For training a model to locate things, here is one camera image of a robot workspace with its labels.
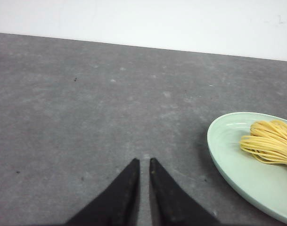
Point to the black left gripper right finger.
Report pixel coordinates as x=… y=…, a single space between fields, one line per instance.
x=175 y=206

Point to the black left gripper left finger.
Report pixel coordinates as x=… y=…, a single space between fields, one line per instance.
x=115 y=205

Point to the yellow vermicelli bundle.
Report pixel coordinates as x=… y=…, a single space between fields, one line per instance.
x=267 y=142

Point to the light green plate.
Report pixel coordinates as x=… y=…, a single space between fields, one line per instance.
x=262 y=185

